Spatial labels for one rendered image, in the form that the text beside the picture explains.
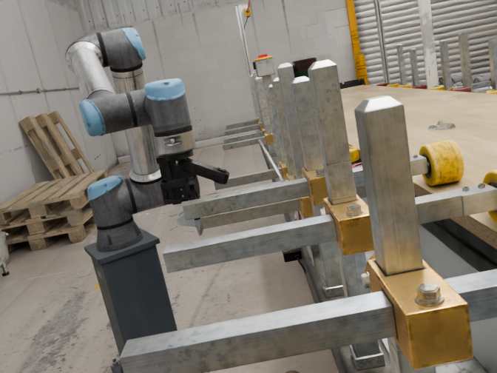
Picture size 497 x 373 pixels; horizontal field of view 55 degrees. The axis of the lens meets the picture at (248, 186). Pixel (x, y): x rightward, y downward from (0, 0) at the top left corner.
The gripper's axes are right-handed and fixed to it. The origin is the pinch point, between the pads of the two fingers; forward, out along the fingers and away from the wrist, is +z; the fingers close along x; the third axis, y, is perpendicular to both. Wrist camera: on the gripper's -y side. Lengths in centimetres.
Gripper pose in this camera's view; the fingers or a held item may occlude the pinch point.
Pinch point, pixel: (202, 229)
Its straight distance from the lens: 120.0
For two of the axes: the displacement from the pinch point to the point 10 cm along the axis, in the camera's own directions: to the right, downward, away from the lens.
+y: -9.9, 1.7, 0.2
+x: 0.2, 2.3, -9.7
